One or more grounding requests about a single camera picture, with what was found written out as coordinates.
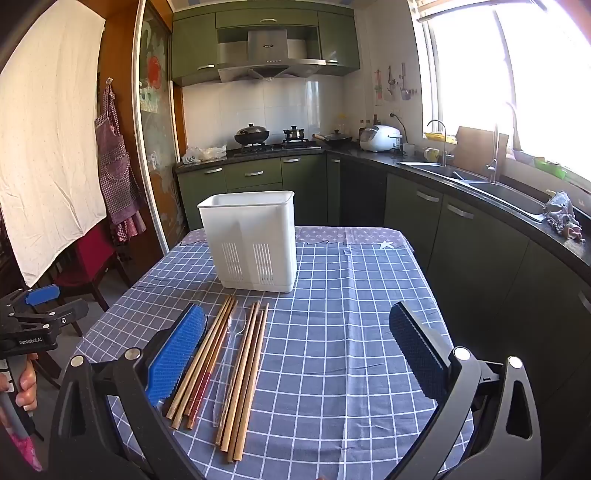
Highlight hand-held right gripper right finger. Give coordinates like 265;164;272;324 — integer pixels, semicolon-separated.
389;301;543;480

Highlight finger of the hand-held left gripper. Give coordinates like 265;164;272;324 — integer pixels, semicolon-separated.
0;285;61;320
28;298;89;330

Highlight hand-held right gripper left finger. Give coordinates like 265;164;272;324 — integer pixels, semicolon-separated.
48;302;208;480

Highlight clear plastic spoon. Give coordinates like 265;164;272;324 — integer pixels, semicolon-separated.
211;307;247;430

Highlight row of wooden chopsticks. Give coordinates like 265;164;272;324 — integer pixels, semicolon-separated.
165;295;270;462

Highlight white plastic utensil holder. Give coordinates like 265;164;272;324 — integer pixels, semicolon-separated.
198;190;296;293

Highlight person's left hand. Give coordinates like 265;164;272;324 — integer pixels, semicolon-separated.
0;357;38;411

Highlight red wooden chair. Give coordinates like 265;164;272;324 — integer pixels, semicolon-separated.
51;226;132;315

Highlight blue checked tablecloth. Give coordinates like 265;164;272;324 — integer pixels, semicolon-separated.
69;225;476;480

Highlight green lower cabinets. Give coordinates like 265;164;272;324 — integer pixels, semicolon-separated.
175;154;591;480

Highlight green cabinets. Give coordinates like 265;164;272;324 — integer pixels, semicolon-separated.
175;154;591;480
171;7;361;88

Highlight checked apron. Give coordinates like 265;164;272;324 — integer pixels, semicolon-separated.
95;78;147;243

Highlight white hanging sheet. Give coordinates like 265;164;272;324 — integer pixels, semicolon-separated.
0;0;108;288

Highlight steel double sink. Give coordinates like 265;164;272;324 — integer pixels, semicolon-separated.
399;159;550;222

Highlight glass sliding door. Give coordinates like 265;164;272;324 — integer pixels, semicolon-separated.
134;0;188;252

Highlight white plastic bags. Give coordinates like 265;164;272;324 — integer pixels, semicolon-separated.
181;144;228;163

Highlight crumpled grey rag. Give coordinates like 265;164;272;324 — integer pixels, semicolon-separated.
544;191;585;241

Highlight black kitchen countertop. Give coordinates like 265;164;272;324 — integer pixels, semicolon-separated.
173;143;591;282

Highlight tall gooseneck faucet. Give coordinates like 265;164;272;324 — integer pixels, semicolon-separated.
485;102;520;184

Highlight wooden cutting board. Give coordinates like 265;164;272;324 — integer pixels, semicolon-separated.
455;126;509;174

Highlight white rice cooker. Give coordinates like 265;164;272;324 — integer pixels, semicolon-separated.
359;124;403;153

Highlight black gas stove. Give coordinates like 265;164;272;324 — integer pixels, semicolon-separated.
228;141;324;154

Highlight black wok with lid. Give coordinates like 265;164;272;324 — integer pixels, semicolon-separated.
234;123;271;147

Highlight frying pan with lid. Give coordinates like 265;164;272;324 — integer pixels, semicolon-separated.
313;129;354;146

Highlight green plastic containers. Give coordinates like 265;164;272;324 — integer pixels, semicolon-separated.
512;148;568;181

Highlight kitchen window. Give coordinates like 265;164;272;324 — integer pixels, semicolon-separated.
413;0;591;181

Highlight steel range hood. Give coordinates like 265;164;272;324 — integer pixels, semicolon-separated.
217;30;326;84

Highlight green upper cabinets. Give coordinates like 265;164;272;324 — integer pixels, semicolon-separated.
171;7;361;88

